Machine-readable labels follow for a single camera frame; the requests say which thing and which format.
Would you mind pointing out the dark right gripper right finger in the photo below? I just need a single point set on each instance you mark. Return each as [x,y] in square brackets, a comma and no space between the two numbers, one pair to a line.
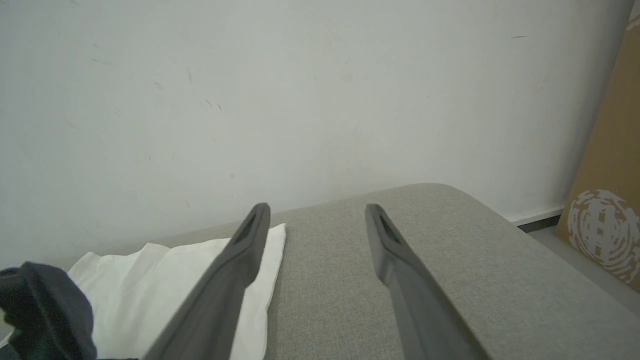
[420,310]

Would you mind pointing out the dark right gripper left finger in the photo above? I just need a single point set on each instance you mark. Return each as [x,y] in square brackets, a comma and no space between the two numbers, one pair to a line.
[220,300]

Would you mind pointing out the white shirt with black sleeves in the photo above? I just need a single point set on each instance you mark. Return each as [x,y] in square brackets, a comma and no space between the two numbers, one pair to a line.
[150,285]

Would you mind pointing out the white baseboard strip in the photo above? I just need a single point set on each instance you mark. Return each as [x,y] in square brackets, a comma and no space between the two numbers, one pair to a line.
[537,216]

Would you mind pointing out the brown printed cardboard box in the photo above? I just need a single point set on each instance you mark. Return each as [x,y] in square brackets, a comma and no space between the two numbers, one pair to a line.
[610,165]

